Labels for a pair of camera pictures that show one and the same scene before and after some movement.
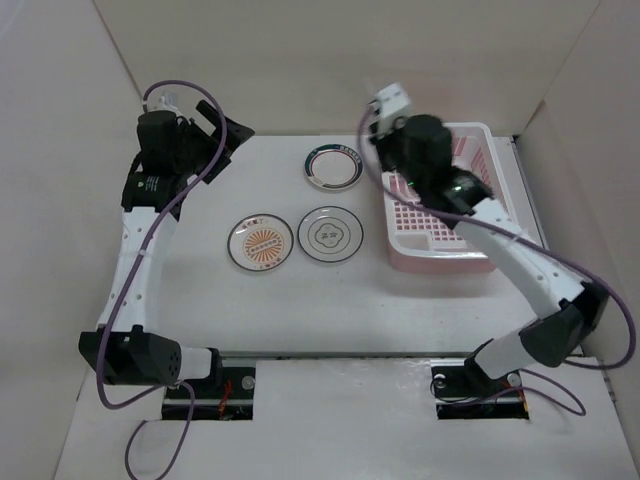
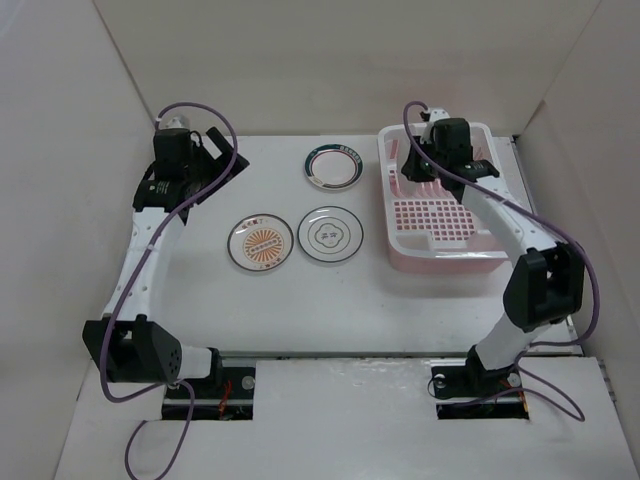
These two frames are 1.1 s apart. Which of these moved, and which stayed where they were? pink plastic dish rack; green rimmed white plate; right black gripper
Moved: right black gripper
Stayed: pink plastic dish rack; green rimmed white plate
